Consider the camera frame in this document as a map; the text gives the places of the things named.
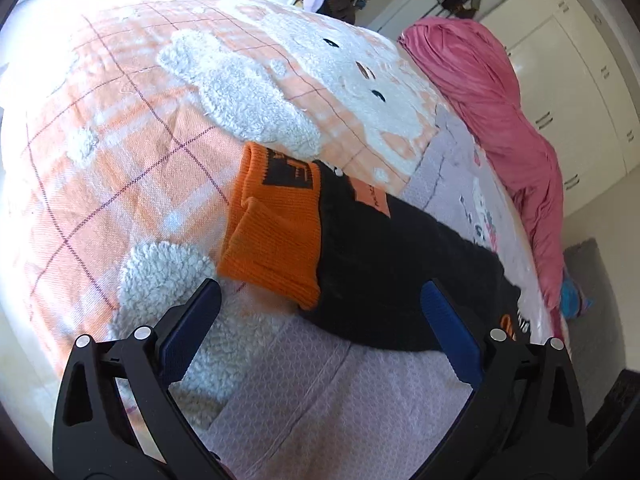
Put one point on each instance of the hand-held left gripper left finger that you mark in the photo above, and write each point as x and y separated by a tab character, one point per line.
187	332

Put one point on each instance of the white wardrobe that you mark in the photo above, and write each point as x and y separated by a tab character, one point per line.
565	70

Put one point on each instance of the grey rug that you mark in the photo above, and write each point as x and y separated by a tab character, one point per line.
590	320

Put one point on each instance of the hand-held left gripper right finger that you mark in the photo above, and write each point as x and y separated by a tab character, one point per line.
452	330

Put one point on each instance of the pink duvet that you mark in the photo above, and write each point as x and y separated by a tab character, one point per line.
480	85

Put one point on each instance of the blue striped cloth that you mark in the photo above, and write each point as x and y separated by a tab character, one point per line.
575	297

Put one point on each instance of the lilac printed bed sheet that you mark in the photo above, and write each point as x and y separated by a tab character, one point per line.
310	400

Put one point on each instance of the orange plaid bunny blanket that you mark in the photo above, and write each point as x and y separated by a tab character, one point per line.
125	160

